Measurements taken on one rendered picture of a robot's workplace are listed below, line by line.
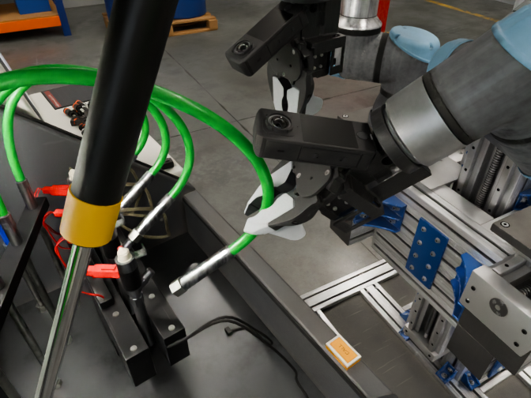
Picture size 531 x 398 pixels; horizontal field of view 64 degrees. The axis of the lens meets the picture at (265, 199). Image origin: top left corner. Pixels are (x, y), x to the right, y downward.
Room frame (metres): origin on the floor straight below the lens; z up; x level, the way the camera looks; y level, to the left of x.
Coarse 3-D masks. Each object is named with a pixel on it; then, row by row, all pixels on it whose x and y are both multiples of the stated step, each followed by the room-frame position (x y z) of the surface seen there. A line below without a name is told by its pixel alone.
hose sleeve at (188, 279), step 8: (224, 248) 0.37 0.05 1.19; (216, 256) 0.37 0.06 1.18; (224, 256) 0.37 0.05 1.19; (232, 256) 0.37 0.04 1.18; (200, 264) 0.37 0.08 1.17; (208, 264) 0.36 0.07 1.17; (216, 264) 0.36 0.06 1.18; (192, 272) 0.36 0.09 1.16; (200, 272) 0.36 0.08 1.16; (208, 272) 0.36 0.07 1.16; (184, 280) 0.36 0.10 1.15; (192, 280) 0.36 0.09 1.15; (200, 280) 0.36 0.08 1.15
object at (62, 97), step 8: (56, 88) 1.33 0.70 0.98; (64, 88) 1.33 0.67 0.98; (72, 88) 1.33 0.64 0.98; (80, 88) 1.33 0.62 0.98; (88, 88) 1.33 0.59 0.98; (48, 96) 1.27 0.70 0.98; (56, 96) 1.27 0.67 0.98; (64, 96) 1.27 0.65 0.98; (72, 96) 1.27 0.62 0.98; (80, 96) 1.27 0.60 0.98; (88, 96) 1.27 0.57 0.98; (56, 104) 1.21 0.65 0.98; (64, 104) 1.21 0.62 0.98; (72, 104) 1.21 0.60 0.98
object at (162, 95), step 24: (24, 72) 0.34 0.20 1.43; (48, 72) 0.34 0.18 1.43; (72, 72) 0.34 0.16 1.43; (96, 72) 0.35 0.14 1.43; (168, 96) 0.36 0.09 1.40; (216, 120) 0.37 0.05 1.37; (240, 144) 0.37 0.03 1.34; (264, 168) 0.38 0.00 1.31; (264, 192) 0.38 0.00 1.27; (240, 240) 0.38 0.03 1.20
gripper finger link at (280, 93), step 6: (276, 78) 0.60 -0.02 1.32; (282, 78) 0.60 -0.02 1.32; (276, 84) 0.60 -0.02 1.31; (282, 84) 0.59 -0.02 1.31; (288, 84) 0.59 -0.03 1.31; (294, 84) 0.61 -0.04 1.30; (276, 90) 0.60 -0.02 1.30; (282, 90) 0.58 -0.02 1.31; (276, 96) 0.60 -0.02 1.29; (282, 96) 0.58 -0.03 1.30; (276, 102) 0.60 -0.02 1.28; (282, 102) 0.59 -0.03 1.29; (276, 108) 0.60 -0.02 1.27; (282, 108) 0.58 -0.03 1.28
